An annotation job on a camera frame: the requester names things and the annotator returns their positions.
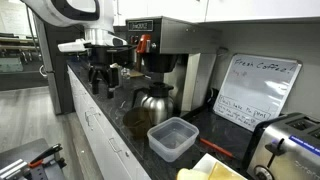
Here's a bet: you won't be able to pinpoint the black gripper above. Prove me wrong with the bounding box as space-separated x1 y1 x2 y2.
87 44 138 100

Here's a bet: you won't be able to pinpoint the clear plastic tupperware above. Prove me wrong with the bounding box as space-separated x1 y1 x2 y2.
146 116 200 163

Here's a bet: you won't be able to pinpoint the dark tall cabinet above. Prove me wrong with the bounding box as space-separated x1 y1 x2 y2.
33 14 84 116

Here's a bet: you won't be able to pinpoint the brown plastic cup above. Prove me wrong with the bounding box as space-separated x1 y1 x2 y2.
122 106 154 139

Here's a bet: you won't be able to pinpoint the white lower cabinets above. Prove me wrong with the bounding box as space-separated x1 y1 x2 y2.
66 64 153 180

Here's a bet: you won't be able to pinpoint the white cabinets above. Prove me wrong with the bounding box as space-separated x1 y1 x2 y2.
113 0 320 24
66 64 153 180

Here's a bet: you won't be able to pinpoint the steel coffee carafe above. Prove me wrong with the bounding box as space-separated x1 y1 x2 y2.
131 81 176 126

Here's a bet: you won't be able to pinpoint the black brew basket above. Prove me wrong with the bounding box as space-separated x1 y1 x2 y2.
141 52 179 74

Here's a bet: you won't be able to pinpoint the black and red hand tool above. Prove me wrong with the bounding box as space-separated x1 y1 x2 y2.
28 143 68 171

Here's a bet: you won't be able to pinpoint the cluttered background shelving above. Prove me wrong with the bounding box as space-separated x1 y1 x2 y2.
0 31 44 91

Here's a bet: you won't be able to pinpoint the dark work table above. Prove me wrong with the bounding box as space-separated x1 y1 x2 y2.
0 138 68 180

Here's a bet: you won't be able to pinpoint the grey metal bars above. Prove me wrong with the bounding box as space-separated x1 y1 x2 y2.
0 159 31 180

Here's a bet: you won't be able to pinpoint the white square plate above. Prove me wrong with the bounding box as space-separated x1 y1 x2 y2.
191 153 249 180

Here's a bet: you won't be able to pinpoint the red pen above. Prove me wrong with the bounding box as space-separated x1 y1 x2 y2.
199 137 236 159

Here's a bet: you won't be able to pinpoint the white upper cabinets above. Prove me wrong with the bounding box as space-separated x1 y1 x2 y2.
113 0 320 24

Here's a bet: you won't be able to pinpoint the whiteboard with handwriting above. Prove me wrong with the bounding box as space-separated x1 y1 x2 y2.
212 53 303 133

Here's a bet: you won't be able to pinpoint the stainless steel toaster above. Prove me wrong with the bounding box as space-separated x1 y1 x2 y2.
241 112 320 180

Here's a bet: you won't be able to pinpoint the steel cabinet handle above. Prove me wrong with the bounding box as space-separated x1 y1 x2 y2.
108 138 123 154
84 109 96 127

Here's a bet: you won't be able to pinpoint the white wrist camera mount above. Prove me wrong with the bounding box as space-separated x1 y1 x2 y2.
57 38 93 54

